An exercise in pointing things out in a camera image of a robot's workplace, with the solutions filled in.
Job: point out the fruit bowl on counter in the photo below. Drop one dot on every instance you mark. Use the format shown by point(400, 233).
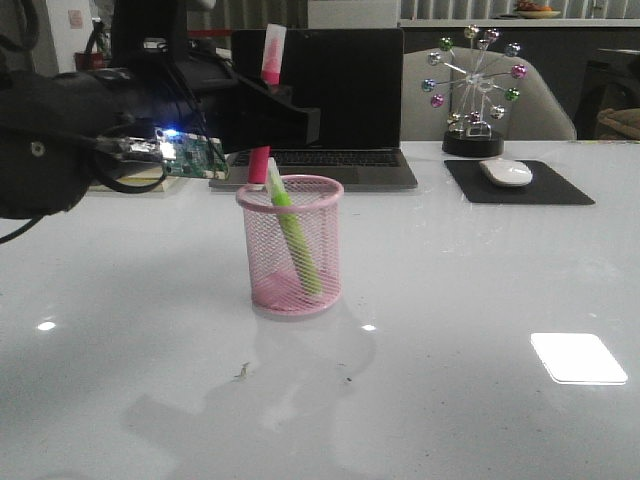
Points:
point(533, 10)

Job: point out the bottom green-edged book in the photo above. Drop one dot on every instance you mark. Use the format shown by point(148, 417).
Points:
point(137, 181)

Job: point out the ferris wheel desk ornament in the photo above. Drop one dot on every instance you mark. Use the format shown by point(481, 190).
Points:
point(473, 93)

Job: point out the right grey armchair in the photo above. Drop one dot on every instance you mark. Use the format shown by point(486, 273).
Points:
point(536, 115)

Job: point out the dark grey laptop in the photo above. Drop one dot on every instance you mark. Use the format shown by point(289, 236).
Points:
point(354, 77)

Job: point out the white computer mouse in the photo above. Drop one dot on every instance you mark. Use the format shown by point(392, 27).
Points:
point(506, 173)

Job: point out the pink mesh pen holder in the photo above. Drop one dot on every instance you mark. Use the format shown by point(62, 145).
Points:
point(275, 286)

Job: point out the green circuit board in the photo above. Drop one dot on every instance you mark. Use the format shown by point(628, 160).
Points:
point(191, 155)

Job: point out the pink highlighter pen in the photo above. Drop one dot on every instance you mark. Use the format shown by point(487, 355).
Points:
point(270, 74)

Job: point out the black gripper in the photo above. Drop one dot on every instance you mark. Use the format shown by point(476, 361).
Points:
point(61, 135)

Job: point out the green highlighter pen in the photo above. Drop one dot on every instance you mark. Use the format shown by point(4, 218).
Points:
point(292, 231)

